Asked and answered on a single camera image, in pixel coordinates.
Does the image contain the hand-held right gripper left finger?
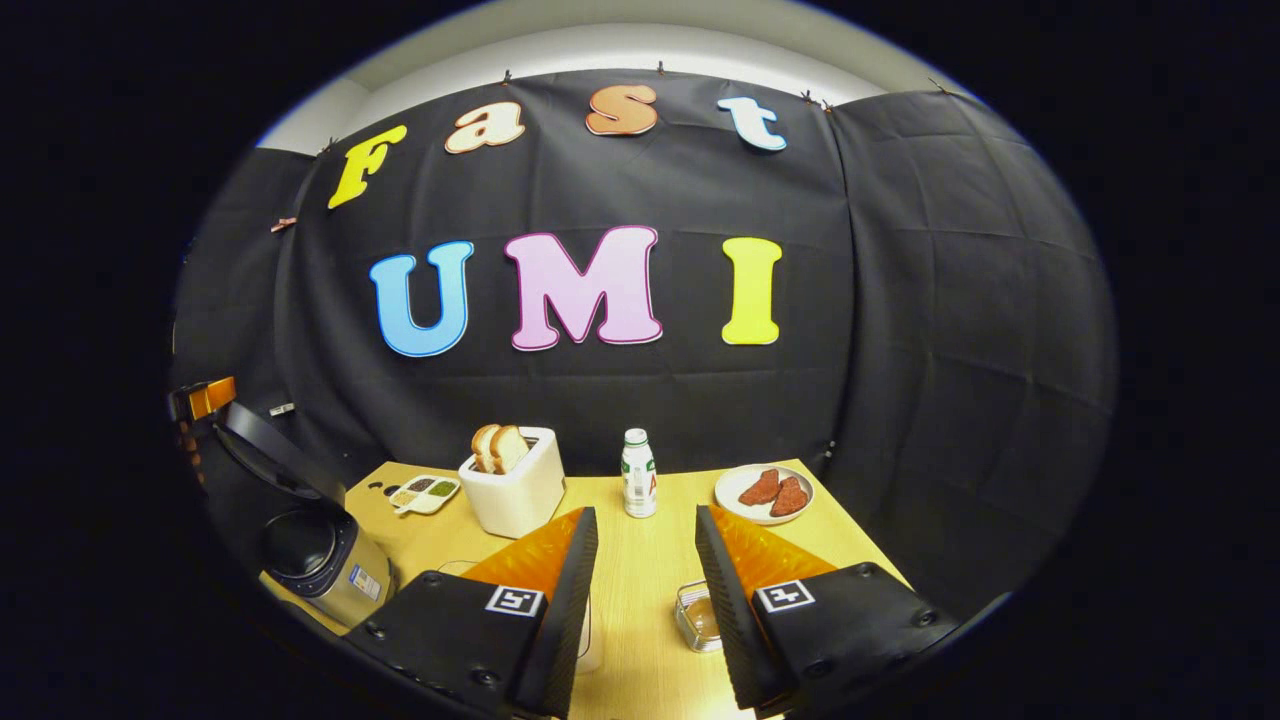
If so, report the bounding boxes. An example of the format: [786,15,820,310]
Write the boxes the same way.
[343,506,600,719]

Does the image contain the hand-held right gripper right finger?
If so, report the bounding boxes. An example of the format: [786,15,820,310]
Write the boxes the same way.
[695,504,959,713]

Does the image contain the metal wire chopstick holder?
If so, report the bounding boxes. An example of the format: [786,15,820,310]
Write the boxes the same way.
[675,580,723,654]

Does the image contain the dark rice cooker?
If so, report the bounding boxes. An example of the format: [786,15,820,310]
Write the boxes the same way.
[213,402,397,629]

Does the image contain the white toaster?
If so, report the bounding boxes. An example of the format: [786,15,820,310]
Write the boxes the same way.
[458,427,567,540]

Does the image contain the white plate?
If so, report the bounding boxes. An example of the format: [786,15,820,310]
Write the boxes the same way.
[714,464,816,526]

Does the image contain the white bottle green label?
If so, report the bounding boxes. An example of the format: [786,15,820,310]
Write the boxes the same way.
[621,428,659,519]

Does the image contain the white divided grain dish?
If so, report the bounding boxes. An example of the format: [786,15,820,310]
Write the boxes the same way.
[388,474,462,516]

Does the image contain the black backdrop cloth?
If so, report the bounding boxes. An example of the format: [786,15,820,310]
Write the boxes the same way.
[170,68,1118,611]

